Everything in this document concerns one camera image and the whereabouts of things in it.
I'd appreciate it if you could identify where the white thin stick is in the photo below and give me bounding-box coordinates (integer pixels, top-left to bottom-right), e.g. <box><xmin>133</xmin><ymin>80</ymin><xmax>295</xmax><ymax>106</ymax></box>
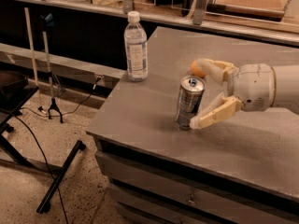
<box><xmin>24</xmin><ymin>7</ymin><xmax>47</xmax><ymax>115</ymax></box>

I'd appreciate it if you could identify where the grey wall shelf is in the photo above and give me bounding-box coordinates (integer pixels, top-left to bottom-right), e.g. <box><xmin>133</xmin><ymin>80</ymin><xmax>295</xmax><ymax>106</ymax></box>
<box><xmin>14</xmin><ymin>0</ymin><xmax>299</xmax><ymax>47</ymax></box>

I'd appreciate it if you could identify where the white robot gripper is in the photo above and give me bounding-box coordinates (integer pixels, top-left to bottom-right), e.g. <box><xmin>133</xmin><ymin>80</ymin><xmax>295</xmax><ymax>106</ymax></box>
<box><xmin>190</xmin><ymin>59</ymin><xmax>275</xmax><ymax>130</ymax></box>

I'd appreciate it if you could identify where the clear plastic water bottle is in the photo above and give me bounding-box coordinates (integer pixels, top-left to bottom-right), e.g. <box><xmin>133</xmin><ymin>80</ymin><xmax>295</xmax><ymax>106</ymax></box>
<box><xmin>124</xmin><ymin>11</ymin><xmax>149</xmax><ymax>82</ymax></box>

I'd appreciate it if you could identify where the black floor cable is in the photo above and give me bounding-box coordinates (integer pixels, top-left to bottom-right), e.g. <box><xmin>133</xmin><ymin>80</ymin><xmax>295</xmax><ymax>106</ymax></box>
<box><xmin>0</xmin><ymin>107</ymin><xmax>70</xmax><ymax>224</ymax></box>

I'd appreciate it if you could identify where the silver redbull can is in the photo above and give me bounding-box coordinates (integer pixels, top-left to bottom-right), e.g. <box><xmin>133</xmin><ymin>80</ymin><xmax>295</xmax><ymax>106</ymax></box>
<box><xmin>175</xmin><ymin>76</ymin><xmax>206</xmax><ymax>129</ymax></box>

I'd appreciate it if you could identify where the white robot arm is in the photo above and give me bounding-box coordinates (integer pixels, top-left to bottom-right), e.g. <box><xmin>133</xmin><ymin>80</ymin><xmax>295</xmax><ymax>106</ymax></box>
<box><xmin>190</xmin><ymin>59</ymin><xmax>299</xmax><ymax>129</ymax></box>

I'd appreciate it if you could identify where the orange ball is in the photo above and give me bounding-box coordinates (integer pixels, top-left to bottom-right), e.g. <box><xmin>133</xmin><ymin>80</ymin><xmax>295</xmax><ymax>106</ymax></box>
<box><xmin>191</xmin><ymin>61</ymin><xmax>206</xmax><ymax>77</ymax></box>

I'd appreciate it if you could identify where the grey drawer cabinet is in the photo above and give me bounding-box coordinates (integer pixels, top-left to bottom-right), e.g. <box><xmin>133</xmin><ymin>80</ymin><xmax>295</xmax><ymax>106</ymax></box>
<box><xmin>88</xmin><ymin>28</ymin><xmax>299</xmax><ymax>224</ymax></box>

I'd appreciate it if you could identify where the black metal stand frame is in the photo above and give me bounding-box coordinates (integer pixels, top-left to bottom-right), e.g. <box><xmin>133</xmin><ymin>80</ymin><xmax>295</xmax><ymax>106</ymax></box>
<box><xmin>0</xmin><ymin>70</ymin><xmax>87</xmax><ymax>215</ymax></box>

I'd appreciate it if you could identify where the black tripod stand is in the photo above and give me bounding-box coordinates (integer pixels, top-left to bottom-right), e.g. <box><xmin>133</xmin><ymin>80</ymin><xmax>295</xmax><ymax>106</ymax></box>
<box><xmin>40</xmin><ymin>13</ymin><xmax>63</xmax><ymax>123</ymax></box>

